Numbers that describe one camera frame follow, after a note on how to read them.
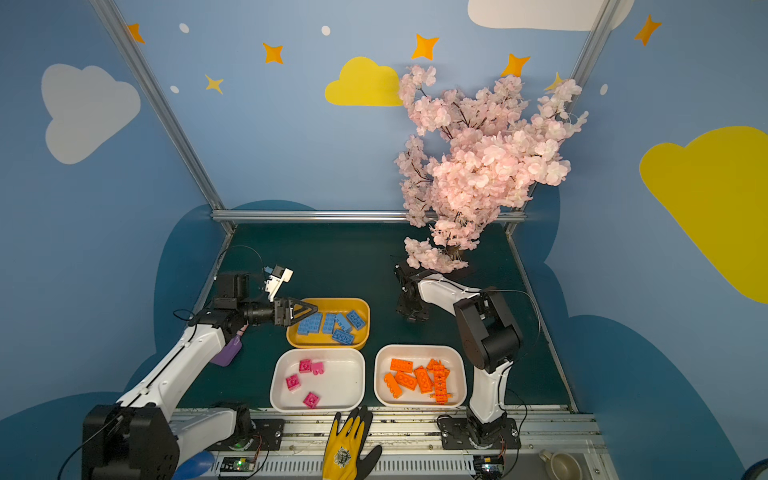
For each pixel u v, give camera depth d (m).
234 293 0.64
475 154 0.60
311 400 0.78
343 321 0.93
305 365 0.84
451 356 0.84
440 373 0.83
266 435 0.74
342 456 0.70
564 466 0.70
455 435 0.74
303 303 0.71
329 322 0.93
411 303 0.73
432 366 0.84
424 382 0.82
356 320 0.95
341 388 0.86
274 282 0.72
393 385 0.80
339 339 0.91
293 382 0.82
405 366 0.86
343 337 0.91
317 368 0.85
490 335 0.51
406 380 0.83
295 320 0.69
